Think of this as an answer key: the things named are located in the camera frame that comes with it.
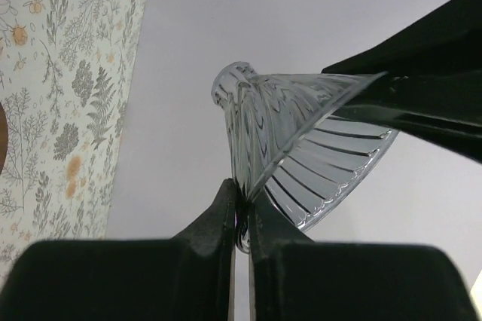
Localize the dark wooden dripper ring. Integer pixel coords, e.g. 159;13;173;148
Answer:
0;102;9;177

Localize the floral table mat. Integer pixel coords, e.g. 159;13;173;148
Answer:
1;0;146;274

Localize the grey plastic dripper cone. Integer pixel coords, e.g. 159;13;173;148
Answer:
211;62;398;231

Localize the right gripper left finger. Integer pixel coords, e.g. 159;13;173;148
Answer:
3;179;236;320

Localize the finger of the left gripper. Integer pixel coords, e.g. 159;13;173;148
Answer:
337;72;481;163
322;0;481;75

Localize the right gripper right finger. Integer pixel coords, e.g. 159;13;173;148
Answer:
249;194;477;320

